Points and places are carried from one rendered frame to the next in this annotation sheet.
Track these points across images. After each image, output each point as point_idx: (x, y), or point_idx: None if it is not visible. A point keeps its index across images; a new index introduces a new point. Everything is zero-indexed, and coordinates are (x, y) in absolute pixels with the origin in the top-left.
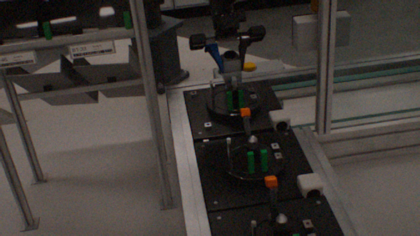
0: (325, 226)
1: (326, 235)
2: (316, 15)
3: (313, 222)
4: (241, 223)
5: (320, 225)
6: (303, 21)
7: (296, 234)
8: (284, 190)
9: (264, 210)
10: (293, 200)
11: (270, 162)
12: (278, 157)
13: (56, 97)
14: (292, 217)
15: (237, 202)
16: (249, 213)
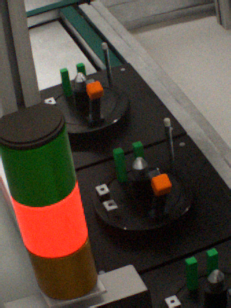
0: (90, 240)
1: (88, 231)
2: (86, 300)
3: (106, 244)
4: (207, 223)
5: (97, 242)
6: (117, 271)
7: (117, 152)
8: (156, 282)
9: (179, 247)
10: (139, 269)
11: (185, 302)
12: (170, 297)
13: None
14: (135, 224)
15: (221, 248)
16: (199, 237)
